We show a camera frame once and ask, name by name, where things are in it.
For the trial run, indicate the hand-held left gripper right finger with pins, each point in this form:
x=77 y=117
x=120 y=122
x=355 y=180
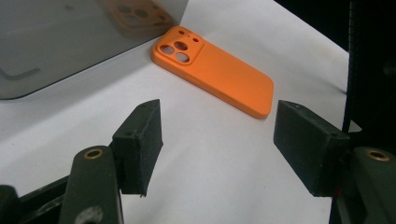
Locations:
x=311 y=149

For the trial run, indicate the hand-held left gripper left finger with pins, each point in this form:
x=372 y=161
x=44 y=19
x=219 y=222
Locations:
x=140 y=146

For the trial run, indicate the orange phone case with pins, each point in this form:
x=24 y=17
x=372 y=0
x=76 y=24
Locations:
x=224 y=77

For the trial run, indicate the grey transparent plastic box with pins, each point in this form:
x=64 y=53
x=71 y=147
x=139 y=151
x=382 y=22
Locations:
x=68 y=43

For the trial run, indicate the black metal stand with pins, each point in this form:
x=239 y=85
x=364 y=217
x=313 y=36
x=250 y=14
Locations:
x=370 y=77

